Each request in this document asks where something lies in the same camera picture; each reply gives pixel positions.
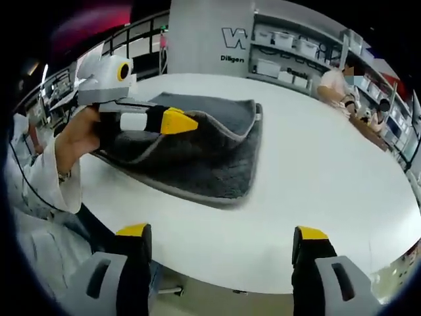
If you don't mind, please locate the grey towel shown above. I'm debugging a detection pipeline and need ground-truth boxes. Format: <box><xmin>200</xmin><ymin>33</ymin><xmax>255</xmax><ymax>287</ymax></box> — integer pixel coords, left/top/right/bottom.
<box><xmin>90</xmin><ymin>91</ymin><xmax>264</xmax><ymax>209</ymax></box>

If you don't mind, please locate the person's left hand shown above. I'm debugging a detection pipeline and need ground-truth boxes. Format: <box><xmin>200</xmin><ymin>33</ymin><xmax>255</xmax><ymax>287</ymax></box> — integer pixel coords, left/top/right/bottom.
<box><xmin>54</xmin><ymin>107</ymin><xmax>103</xmax><ymax>166</ymax></box>

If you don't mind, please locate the group of white storage boxes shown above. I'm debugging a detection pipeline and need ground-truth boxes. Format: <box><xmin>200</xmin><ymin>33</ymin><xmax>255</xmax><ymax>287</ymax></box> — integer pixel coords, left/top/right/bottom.
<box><xmin>255</xmin><ymin>29</ymin><xmax>409</xmax><ymax>145</ymax></box>

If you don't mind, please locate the grey metal shelf rack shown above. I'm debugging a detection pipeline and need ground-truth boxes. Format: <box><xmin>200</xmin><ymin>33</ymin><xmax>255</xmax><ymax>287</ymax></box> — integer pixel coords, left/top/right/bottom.
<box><xmin>246</xmin><ymin>8</ymin><xmax>415</xmax><ymax>159</ymax></box>

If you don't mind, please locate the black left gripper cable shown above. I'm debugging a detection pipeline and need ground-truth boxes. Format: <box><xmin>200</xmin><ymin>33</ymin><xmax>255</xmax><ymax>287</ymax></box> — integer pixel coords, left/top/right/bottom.
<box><xmin>9</xmin><ymin>143</ymin><xmax>53</xmax><ymax>209</ymax></box>

